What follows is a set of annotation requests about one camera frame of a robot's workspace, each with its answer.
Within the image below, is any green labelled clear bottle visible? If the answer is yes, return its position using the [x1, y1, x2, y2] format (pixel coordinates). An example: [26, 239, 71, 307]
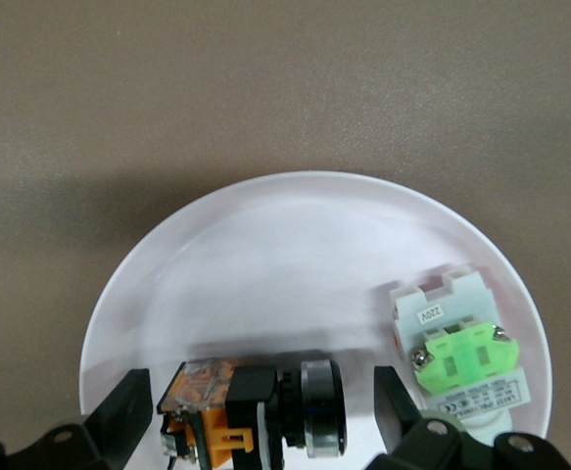
[388, 263, 530, 447]

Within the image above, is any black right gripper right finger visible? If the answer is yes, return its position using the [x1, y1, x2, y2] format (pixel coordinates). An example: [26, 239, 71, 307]
[370, 364, 571, 470]

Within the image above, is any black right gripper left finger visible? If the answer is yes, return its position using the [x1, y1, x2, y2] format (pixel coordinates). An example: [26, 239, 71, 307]
[0, 367, 152, 470]

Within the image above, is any pink round plate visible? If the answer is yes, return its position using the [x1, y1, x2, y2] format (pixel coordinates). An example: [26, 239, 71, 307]
[77, 169, 554, 470]

